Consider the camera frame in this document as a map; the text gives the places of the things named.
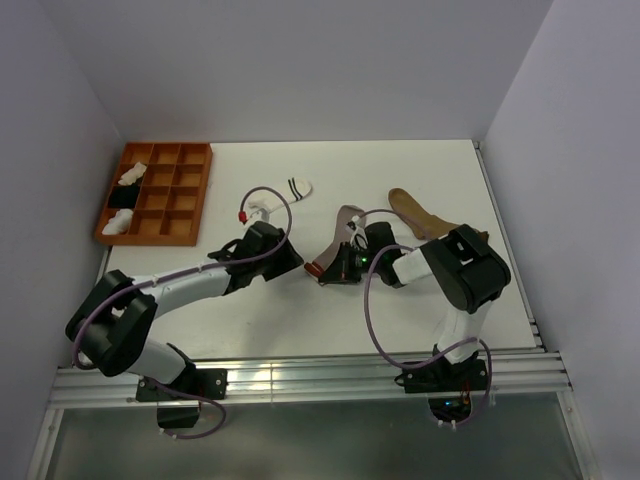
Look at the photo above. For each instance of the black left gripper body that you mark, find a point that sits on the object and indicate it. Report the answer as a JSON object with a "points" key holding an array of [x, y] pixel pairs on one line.
{"points": [[278, 264]]}

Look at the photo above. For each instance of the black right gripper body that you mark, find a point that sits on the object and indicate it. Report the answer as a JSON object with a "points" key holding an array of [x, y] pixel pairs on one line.
{"points": [[356, 262]]}

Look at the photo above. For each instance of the grey sock with red cuff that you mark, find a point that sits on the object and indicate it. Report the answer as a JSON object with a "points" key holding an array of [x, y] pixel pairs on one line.
{"points": [[342, 233]]}

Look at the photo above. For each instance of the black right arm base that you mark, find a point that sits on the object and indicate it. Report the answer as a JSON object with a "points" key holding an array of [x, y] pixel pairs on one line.
{"points": [[457, 381]]}

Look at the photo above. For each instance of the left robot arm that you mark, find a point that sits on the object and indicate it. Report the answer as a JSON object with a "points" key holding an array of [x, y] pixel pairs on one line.
{"points": [[112, 325]]}

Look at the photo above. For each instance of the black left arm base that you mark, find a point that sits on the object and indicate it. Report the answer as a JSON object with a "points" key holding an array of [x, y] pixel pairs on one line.
{"points": [[180, 404]]}

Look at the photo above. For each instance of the white sock with black stripes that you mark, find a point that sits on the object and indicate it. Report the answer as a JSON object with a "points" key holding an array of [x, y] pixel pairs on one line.
{"points": [[293, 190]]}

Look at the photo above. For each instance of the tan brown long sock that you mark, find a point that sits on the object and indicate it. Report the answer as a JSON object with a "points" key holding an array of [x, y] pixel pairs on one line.
{"points": [[424, 225]]}

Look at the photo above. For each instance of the orange wooden compartment tray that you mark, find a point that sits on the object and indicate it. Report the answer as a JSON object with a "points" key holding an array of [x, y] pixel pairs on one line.
{"points": [[170, 204]]}

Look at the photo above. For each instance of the white rolled sock in tray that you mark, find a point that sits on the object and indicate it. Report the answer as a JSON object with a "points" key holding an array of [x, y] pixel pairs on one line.
{"points": [[119, 223]]}

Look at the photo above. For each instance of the black rolled sock in tray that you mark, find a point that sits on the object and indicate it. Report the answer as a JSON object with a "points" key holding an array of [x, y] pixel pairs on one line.
{"points": [[123, 197]]}

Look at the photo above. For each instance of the cream rolled sock in tray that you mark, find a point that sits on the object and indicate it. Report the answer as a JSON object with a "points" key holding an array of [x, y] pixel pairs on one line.
{"points": [[132, 175]]}

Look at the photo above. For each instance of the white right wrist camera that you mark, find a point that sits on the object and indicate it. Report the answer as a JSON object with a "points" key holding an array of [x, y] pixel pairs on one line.
{"points": [[356, 227]]}

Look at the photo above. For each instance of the aluminium frame rail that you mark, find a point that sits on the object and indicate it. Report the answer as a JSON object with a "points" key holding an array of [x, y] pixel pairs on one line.
{"points": [[307, 380]]}

